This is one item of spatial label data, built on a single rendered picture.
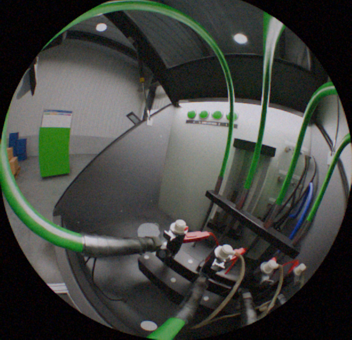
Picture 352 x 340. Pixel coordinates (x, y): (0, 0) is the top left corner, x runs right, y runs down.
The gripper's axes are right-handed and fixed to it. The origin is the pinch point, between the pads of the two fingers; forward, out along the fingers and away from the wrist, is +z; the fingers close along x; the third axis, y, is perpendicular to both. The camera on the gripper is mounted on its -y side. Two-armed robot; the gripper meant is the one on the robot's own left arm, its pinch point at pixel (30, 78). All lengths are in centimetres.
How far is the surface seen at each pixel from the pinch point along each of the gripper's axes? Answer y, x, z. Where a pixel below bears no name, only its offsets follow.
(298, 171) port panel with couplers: -35, 26, 50
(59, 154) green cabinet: 80, -295, -71
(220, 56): -27.3, 9.5, 14.7
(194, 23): -18.7, 10.9, 10.8
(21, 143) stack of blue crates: 274, -449, -318
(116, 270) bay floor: 21, -11, 44
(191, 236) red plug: -4.2, 4.3, 38.0
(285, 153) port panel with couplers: -37, 21, 45
